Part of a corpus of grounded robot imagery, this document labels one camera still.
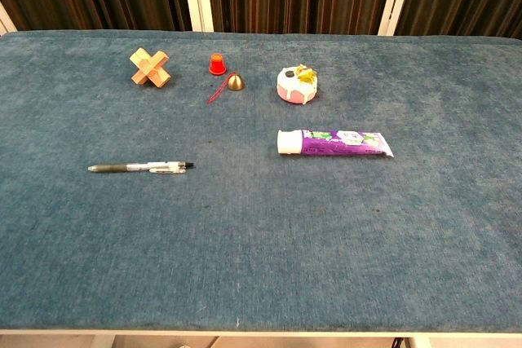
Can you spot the pink and white toy cake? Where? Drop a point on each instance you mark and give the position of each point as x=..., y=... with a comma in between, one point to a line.
x=297, y=87

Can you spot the purple toothpaste tube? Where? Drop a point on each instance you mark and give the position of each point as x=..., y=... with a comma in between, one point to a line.
x=338, y=143

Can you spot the small red plastic cup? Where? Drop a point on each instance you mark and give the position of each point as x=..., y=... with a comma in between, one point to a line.
x=216, y=65

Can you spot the blue table cloth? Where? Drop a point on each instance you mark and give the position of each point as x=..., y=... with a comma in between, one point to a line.
x=261, y=201

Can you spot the wooden cross puzzle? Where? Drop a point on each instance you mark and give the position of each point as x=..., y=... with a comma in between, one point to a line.
x=149, y=67

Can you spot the black and clear pen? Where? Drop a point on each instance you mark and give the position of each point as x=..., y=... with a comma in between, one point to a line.
x=138, y=167

